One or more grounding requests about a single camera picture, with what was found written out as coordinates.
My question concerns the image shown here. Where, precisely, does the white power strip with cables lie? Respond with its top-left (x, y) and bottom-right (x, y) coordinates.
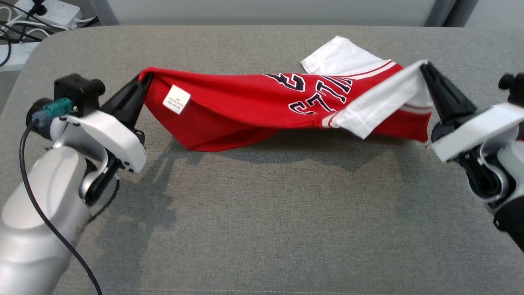
top-left (0, 3), bottom-right (99, 68)

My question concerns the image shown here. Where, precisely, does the white flat platform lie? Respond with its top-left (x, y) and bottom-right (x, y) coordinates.
top-left (0, 41), bottom-right (42, 73)

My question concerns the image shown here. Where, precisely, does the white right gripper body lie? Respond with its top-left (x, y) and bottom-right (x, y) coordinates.
top-left (432, 102), bottom-right (524, 204)

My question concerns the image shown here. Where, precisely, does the grey metal post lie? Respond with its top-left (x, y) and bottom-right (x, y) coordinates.
top-left (423, 0), bottom-right (457, 27)
top-left (88, 0), bottom-right (120, 26)
top-left (444, 0), bottom-right (480, 27)

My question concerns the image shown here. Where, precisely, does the red white Bulls jersey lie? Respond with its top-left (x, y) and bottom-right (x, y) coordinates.
top-left (138, 36), bottom-right (434, 152)

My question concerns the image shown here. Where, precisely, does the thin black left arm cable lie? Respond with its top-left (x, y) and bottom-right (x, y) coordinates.
top-left (88, 177), bottom-right (121, 224)

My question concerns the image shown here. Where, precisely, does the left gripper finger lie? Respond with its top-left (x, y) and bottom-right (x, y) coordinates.
top-left (118, 73), bottom-right (154, 129)
top-left (100, 73), bottom-right (149, 118)

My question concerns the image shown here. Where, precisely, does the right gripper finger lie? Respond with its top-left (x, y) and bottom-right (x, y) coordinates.
top-left (419, 62), bottom-right (455, 124)
top-left (425, 62), bottom-right (478, 118)

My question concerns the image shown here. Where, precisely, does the white floor cable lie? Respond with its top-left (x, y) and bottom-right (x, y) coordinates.
top-left (0, 14), bottom-right (99, 45)

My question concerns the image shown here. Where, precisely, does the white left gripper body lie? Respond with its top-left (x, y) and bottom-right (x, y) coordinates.
top-left (25, 98), bottom-right (147, 205)

